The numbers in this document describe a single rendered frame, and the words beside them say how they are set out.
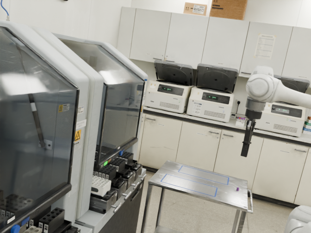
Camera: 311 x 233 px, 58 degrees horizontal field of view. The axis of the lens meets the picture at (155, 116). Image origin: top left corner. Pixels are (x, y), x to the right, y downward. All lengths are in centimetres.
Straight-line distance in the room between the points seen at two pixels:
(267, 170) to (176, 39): 209
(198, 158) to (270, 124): 99
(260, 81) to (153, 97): 270
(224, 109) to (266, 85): 249
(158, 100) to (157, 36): 91
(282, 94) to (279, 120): 246
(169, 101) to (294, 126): 155
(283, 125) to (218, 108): 79
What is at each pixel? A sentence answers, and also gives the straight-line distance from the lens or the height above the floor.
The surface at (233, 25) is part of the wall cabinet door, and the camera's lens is 395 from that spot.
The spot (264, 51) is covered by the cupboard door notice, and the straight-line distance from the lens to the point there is 393.
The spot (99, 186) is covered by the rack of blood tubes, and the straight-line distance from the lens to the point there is 156.
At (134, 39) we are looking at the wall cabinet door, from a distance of 417.
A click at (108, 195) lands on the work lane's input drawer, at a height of 82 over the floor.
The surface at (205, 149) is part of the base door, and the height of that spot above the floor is 52.
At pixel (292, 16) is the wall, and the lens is 436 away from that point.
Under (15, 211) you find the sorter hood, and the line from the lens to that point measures 104.
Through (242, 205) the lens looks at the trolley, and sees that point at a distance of 178.
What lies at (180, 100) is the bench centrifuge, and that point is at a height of 108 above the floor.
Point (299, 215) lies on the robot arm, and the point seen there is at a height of 95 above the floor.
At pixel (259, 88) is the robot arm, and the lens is 120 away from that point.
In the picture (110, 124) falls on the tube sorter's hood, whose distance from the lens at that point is 152.
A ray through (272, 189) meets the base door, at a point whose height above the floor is 19.
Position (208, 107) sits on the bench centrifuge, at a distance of 367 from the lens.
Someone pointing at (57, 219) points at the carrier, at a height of 87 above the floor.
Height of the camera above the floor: 156
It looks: 12 degrees down
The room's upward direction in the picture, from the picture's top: 9 degrees clockwise
